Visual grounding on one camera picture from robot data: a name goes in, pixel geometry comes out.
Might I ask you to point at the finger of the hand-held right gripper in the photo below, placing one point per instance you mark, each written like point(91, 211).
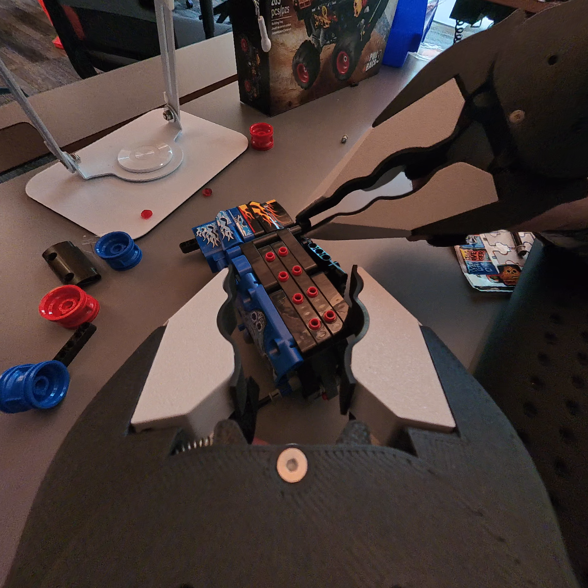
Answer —
point(404, 124)
point(441, 197)

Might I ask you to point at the blue wheel hub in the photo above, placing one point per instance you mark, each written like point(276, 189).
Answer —
point(117, 250)
point(32, 386)

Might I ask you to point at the black connector block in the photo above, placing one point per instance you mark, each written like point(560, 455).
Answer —
point(71, 264)

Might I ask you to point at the blue storage bin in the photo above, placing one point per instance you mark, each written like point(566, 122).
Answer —
point(406, 27)

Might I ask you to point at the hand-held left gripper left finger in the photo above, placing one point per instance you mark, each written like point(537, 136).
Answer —
point(183, 367)

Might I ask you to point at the black blue brick truck model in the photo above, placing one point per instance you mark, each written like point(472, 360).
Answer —
point(285, 298)

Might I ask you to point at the monster truck set box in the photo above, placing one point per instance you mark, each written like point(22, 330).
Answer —
point(285, 82)

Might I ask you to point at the black dotted mat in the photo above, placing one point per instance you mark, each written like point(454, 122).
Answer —
point(542, 367)

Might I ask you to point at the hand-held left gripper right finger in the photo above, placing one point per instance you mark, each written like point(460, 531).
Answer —
point(399, 367)

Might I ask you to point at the sticker sheet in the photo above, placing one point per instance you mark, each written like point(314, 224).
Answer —
point(487, 266)

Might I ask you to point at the white book stand base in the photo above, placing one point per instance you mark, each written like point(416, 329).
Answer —
point(206, 151)

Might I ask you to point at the red wheel hub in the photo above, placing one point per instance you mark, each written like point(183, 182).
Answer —
point(69, 307)
point(262, 136)

